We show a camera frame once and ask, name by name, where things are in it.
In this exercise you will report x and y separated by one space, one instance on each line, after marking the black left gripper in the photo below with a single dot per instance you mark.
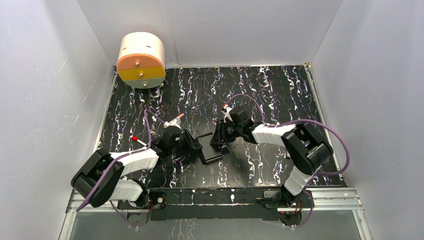
191 141

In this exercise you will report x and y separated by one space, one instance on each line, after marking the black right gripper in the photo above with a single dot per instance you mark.
218 137

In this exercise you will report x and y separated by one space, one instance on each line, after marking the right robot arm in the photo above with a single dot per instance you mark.
305 145

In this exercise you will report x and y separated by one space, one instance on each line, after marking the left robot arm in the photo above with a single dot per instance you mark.
102 177

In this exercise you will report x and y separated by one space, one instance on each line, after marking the pink white marker pen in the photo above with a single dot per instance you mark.
176 122

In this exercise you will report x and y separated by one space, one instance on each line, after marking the small red-capped white pen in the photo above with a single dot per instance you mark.
136 139

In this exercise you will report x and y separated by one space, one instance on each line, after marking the round cream drawer cabinet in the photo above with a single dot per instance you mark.
141 61

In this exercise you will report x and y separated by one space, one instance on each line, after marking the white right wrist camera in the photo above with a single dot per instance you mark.
226 109

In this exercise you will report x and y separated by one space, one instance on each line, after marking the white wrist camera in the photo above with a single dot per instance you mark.
226 109
174 128

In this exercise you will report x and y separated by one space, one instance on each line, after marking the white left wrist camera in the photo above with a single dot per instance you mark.
174 128

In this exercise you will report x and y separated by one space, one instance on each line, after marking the aluminium front rail frame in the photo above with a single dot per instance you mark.
239 203

